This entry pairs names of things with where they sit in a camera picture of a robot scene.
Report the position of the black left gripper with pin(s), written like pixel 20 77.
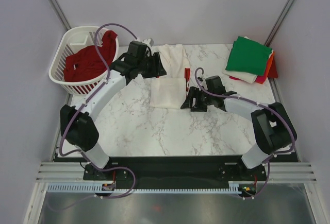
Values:
pixel 157 68

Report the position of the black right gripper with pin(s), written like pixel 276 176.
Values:
pixel 194 92

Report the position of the white Coca-Cola t-shirt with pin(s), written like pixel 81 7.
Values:
pixel 170 91

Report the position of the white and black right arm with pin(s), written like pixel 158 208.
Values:
pixel 273 129

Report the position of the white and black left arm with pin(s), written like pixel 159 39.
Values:
pixel 77 123

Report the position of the green folded t-shirt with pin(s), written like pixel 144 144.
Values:
pixel 264 53

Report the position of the pink folded t-shirt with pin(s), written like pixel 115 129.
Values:
pixel 250 80

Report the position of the red t-shirt in basket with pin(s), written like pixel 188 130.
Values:
pixel 86 63

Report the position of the dark red folded t-shirt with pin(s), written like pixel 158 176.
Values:
pixel 273 70

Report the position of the orange folded t-shirt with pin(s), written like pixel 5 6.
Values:
pixel 269 63

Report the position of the white plastic laundry basket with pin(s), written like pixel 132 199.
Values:
pixel 73 41

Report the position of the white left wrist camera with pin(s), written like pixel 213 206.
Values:
pixel 148 41

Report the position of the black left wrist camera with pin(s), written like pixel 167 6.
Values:
pixel 137 49

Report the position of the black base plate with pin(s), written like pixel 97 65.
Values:
pixel 175 172

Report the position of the white slotted cable duct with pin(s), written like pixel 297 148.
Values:
pixel 102 188

